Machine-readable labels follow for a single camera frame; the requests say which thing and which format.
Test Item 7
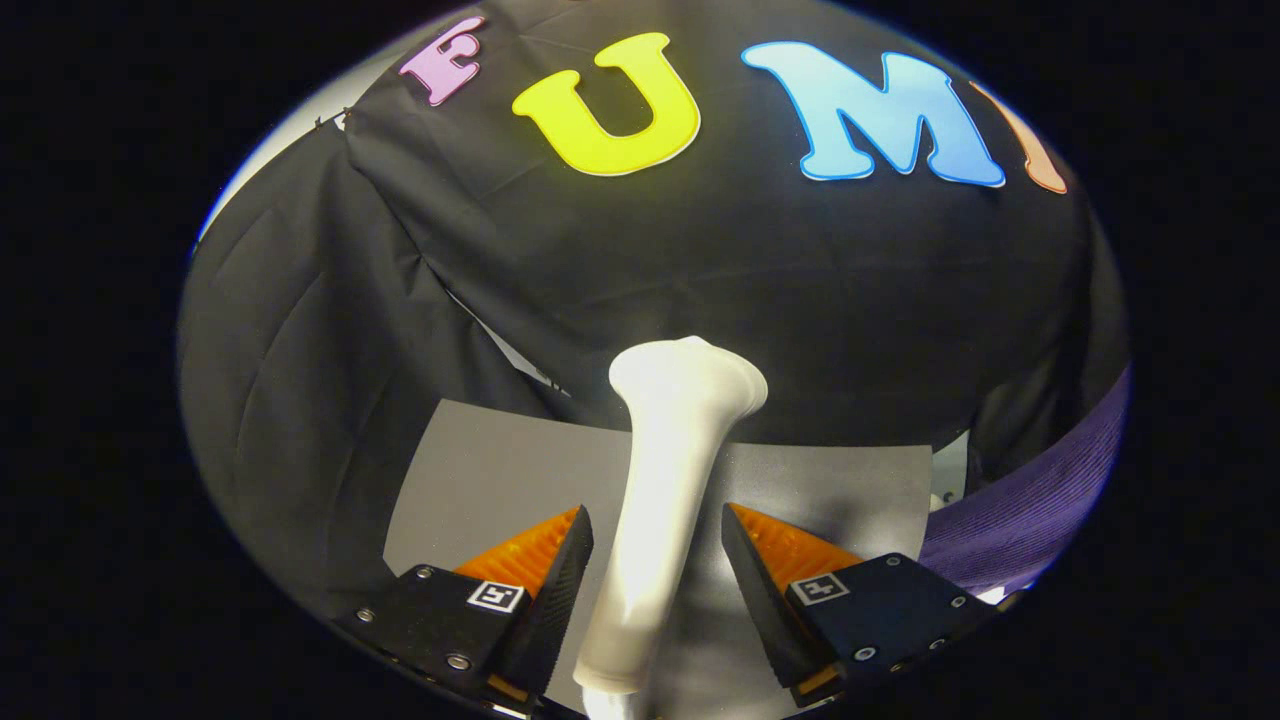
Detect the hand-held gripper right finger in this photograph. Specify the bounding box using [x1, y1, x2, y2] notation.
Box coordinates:
[721, 503, 1001, 708]

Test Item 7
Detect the white garment steamer head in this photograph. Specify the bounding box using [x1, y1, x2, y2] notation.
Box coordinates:
[573, 336, 770, 720]

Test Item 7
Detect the purple corduroy jacket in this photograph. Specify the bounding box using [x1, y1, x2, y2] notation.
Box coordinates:
[918, 365, 1133, 598]

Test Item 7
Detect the grey drawer cabinet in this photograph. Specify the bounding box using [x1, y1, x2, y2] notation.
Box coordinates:
[383, 400, 936, 716]

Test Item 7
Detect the black backdrop cloth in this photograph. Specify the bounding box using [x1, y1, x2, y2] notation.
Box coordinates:
[180, 0, 1131, 621]

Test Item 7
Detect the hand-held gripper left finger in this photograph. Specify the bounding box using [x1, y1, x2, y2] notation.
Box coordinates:
[335, 505, 595, 716]

